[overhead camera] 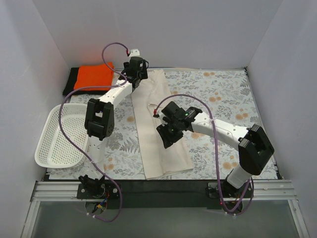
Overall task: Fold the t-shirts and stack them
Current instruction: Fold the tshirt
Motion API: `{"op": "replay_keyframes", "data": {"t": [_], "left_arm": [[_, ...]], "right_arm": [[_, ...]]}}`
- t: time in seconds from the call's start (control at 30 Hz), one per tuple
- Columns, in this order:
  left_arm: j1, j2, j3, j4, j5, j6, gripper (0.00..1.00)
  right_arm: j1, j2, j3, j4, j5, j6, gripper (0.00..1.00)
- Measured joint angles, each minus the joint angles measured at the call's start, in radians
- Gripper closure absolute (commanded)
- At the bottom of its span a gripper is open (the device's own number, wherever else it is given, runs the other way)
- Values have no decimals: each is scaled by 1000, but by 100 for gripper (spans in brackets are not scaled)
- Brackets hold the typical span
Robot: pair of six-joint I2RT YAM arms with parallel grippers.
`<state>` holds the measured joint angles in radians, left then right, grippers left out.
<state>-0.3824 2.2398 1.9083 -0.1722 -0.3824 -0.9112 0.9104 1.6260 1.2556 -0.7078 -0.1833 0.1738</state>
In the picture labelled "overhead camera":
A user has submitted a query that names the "white plastic laundry basket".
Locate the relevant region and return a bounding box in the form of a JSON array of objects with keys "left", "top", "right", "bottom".
[{"left": 35, "top": 103, "right": 88, "bottom": 169}]

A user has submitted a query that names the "aluminium front frame rail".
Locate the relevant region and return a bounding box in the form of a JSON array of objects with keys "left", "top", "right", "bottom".
[{"left": 31, "top": 179, "right": 297, "bottom": 201}]

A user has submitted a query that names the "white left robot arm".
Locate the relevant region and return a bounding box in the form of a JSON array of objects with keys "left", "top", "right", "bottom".
[{"left": 77, "top": 56, "right": 149, "bottom": 199}]

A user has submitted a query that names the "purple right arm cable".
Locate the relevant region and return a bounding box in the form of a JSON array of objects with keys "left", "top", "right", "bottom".
[{"left": 153, "top": 94, "right": 255, "bottom": 216}]

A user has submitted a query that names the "cream white t shirt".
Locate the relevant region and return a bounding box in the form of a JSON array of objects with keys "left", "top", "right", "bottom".
[{"left": 130, "top": 69, "right": 194, "bottom": 180}]

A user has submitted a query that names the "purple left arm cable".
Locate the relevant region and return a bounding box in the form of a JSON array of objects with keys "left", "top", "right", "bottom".
[{"left": 59, "top": 43, "right": 129, "bottom": 223}]

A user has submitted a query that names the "black folded t shirt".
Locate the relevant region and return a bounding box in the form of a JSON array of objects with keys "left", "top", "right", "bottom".
[{"left": 62, "top": 67, "right": 109, "bottom": 96}]

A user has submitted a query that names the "orange folded t shirt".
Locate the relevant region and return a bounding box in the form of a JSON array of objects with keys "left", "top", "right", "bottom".
[{"left": 74, "top": 62, "right": 114, "bottom": 90}]

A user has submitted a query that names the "floral patterned table cloth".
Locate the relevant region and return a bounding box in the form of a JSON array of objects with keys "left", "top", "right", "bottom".
[{"left": 48, "top": 69, "right": 279, "bottom": 181}]

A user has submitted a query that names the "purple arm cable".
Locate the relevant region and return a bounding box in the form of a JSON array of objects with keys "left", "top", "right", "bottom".
[
  {"left": 59, "top": 43, "right": 129, "bottom": 223},
  {"left": 153, "top": 94, "right": 255, "bottom": 216}
]

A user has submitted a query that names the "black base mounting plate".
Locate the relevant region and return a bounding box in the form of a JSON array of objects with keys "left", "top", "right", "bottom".
[{"left": 76, "top": 178, "right": 254, "bottom": 211}]

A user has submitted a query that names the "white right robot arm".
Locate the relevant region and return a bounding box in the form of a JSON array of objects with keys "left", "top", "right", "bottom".
[{"left": 153, "top": 102, "right": 274, "bottom": 197}]

